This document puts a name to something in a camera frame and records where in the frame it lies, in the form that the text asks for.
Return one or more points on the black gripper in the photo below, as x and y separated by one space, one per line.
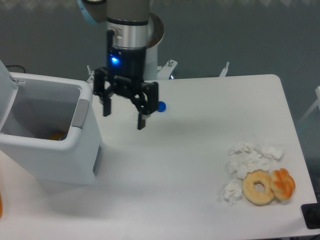
123 76

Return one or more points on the white trash can lid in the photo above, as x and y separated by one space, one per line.
9 87

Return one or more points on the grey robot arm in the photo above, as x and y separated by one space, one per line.
133 12

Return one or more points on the blue bottle cap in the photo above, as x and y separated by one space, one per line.
161 106

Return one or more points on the orange item inside trash can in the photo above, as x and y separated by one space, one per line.
57 136

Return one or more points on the white trash can body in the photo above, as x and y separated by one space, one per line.
43 106

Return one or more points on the large crumpled white tissue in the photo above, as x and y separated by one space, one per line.
248 157

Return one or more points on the small crumpled white tissue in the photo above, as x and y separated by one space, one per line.
233 192

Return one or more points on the orange object at left edge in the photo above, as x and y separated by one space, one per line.
1 206

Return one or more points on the orange glazed twisted bread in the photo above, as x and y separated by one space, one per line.
282 184

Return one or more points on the black device at table corner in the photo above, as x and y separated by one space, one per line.
311 215

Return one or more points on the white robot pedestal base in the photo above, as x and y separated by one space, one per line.
150 35

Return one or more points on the white table bracket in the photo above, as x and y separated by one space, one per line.
224 71

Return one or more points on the plain ring donut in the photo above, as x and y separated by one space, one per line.
256 188

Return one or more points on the white frame at right edge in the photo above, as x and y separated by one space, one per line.
310 115

